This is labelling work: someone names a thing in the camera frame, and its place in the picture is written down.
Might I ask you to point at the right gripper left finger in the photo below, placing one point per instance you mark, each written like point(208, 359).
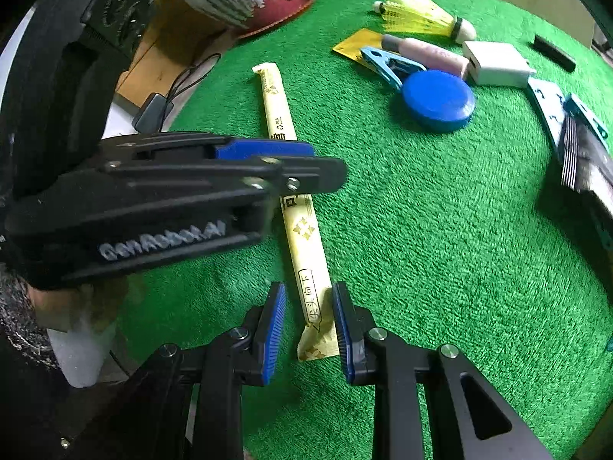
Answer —
point(245, 355)

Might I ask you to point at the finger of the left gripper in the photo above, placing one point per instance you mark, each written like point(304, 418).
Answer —
point(308, 175)
point(268, 148)

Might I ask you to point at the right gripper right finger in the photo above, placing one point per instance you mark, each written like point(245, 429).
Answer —
point(374, 356)

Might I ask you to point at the yellow chopstick wrapper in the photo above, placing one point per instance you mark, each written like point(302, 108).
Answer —
point(319, 339)

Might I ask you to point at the yellow card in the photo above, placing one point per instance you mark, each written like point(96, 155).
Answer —
point(351, 47)

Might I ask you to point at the blue clothespin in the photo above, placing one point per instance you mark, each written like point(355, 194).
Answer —
point(391, 67)
point(583, 114)

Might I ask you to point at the blue round lid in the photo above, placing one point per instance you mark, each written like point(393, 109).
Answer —
point(438, 100)

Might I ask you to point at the pink white small bottle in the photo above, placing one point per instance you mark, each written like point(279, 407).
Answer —
point(431, 56)

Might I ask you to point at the white power adapter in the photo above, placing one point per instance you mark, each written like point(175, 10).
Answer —
point(497, 64)

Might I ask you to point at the light blue plastic card holder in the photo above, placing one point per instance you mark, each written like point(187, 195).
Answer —
point(547, 99)

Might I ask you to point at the black foil package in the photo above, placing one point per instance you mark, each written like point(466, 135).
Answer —
point(586, 165)

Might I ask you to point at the grey patterned sleeve forearm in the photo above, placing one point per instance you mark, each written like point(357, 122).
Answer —
point(18, 322)

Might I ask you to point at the person's left hand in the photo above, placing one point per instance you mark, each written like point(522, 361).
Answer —
point(96, 305)

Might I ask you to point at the red pot saucer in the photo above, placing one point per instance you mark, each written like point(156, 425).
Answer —
point(272, 15)

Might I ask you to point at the green artificial grass mat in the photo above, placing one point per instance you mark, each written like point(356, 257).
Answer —
point(465, 238)

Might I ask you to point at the yellow plastic shuttlecock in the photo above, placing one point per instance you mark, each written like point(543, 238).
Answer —
point(423, 17)

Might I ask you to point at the small black cylinder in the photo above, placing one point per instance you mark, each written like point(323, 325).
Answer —
point(554, 53)

